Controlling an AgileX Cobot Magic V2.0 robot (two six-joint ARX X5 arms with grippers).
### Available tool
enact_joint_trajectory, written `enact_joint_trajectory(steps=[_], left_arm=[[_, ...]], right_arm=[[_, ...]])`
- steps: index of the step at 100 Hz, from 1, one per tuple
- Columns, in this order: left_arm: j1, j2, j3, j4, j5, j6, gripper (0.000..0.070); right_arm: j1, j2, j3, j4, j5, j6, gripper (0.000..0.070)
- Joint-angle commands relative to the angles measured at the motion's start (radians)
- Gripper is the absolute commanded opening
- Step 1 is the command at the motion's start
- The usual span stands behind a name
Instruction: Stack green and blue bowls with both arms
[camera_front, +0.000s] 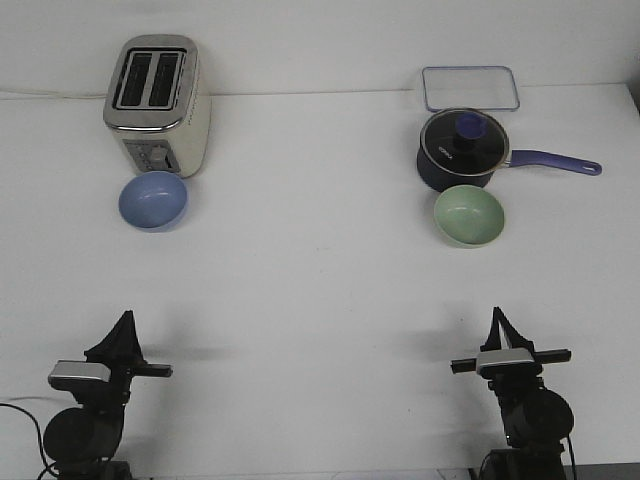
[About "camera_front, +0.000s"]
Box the cream two-slot toaster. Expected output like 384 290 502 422
103 34 212 178

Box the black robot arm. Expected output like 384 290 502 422
43 310 173 479
450 307 575 479

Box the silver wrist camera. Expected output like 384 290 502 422
475 347 534 378
48 360 111 391

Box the clear rectangular container lid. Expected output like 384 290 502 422
421 65 520 113

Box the blue bowl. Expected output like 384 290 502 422
118 171 189 232

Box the glass pot lid blue knob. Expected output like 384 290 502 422
421 108 510 177

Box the black cable at left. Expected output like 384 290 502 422
0 402 57 480

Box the green bowl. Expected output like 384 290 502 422
433 185 506 249

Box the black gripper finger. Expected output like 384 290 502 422
480 306 535 355
84 310 144 361

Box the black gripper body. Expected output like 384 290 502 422
74 360 173 400
450 349 571 389

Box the dark blue saucepan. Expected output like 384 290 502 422
416 148 602 192

